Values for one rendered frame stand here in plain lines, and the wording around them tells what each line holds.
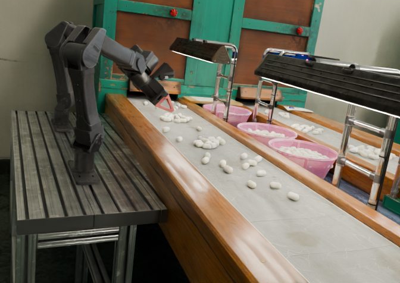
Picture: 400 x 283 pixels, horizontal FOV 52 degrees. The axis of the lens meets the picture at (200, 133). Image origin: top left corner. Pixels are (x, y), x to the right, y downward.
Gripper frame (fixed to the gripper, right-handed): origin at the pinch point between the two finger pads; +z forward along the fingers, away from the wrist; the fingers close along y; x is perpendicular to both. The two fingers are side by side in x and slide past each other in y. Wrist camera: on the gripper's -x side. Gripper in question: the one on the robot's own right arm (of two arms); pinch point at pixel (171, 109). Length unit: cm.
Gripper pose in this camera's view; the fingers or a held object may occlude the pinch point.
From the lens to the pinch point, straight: 154.3
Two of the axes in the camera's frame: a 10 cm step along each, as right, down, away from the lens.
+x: -6.9, 7.2, -0.6
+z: 6.3, 6.4, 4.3
